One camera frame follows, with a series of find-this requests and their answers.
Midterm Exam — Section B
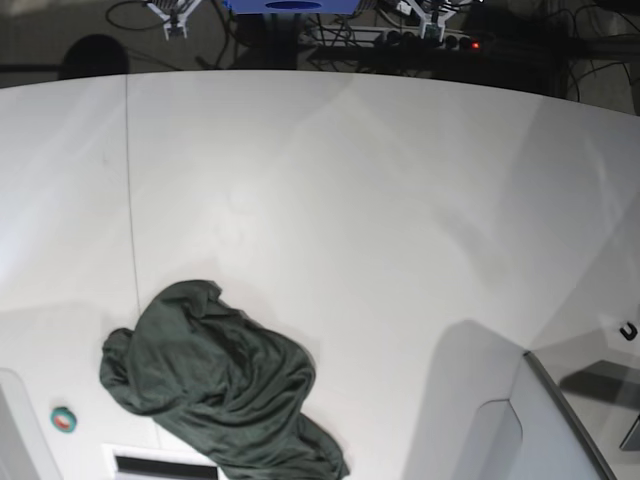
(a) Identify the dark green t-shirt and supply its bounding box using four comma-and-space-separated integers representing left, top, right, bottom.
99, 280, 350, 479

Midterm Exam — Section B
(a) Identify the white power strip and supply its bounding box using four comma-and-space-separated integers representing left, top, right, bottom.
300, 25, 484, 52

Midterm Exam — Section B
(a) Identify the blue plastic bin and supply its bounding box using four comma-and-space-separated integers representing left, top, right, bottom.
223, 0, 360, 14

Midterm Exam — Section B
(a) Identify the white tray with black slot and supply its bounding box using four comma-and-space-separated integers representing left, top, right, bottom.
102, 444, 225, 480

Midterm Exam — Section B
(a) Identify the green red tape roll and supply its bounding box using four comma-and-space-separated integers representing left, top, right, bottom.
50, 407, 77, 433

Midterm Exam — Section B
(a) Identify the black U-shaped clip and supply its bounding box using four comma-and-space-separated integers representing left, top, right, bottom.
619, 322, 638, 342

